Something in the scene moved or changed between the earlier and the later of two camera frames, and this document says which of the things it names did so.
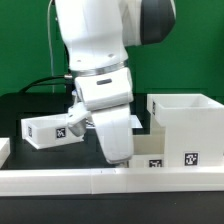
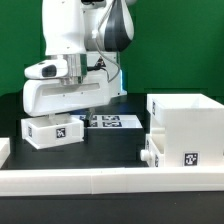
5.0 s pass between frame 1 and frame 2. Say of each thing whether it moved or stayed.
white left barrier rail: stayed
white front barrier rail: stayed
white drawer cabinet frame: stayed
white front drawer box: moved
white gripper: moved
